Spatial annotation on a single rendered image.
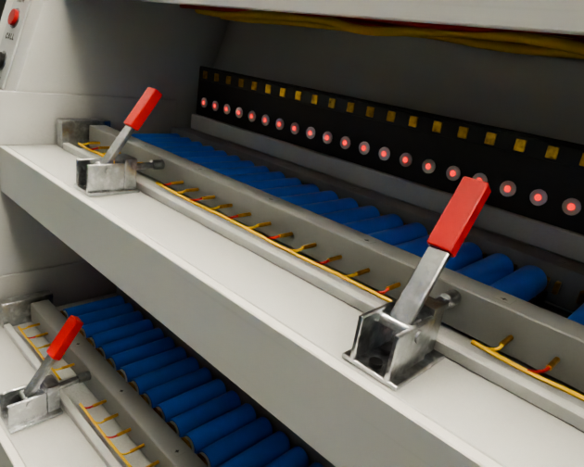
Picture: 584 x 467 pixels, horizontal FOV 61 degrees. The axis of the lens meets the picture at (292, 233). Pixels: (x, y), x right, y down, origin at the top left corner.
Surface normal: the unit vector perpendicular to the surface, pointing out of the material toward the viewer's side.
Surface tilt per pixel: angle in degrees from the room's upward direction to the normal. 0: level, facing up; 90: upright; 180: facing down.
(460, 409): 18
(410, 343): 90
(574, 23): 108
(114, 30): 90
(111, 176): 90
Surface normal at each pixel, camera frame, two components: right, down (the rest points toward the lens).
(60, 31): 0.71, 0.33
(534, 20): -0.69, 0.14
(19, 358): 0.15, -0.93
